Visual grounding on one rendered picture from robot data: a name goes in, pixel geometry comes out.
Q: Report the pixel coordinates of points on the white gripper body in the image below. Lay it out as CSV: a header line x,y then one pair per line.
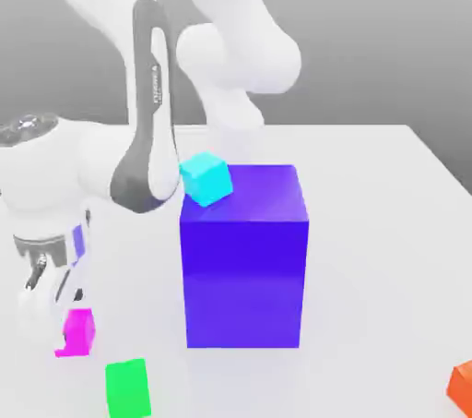
x,y
70,285

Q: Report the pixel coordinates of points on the small magenta cube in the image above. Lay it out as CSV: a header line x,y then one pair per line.
x,y
79,333

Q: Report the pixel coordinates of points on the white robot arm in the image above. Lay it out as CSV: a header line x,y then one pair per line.
x,y
92,163

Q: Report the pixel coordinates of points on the small green cube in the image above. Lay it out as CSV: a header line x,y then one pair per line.
x,y
128,388

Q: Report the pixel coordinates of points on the small cyan cube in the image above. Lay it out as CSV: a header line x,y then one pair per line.
x,y
206,178

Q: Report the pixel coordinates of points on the small orange cube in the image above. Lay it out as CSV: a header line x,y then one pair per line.
x,y
461,388

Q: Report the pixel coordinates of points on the large blue box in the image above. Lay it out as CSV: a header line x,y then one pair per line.
x,y
243,277

